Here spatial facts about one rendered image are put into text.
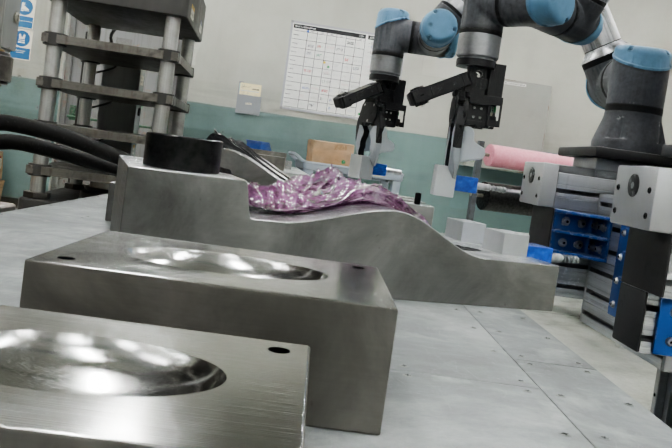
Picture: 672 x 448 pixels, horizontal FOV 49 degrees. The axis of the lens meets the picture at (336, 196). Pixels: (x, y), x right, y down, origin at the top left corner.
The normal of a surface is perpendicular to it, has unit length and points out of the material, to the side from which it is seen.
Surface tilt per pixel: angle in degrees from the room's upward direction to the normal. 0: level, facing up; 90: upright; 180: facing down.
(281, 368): 0
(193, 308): 90
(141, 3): 90
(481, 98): 90
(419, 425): 0
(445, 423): 0
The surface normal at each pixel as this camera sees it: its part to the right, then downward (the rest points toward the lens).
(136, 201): 0.31, 0.09
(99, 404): 0.14, -0.99
